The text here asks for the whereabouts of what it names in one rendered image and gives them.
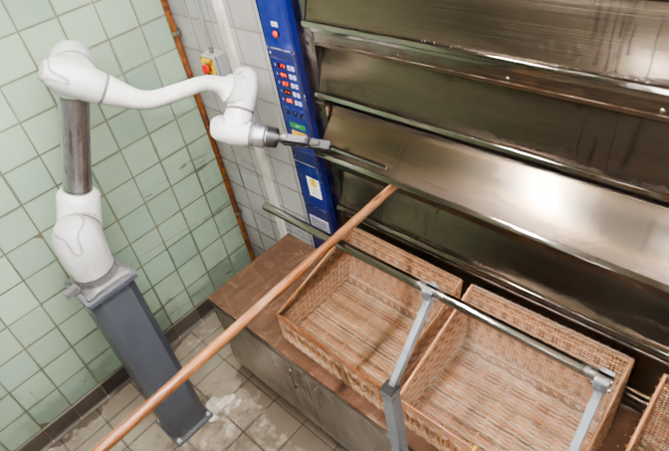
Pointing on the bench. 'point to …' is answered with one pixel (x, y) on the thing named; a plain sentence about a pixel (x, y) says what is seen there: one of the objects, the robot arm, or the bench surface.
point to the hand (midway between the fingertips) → (321, 145)
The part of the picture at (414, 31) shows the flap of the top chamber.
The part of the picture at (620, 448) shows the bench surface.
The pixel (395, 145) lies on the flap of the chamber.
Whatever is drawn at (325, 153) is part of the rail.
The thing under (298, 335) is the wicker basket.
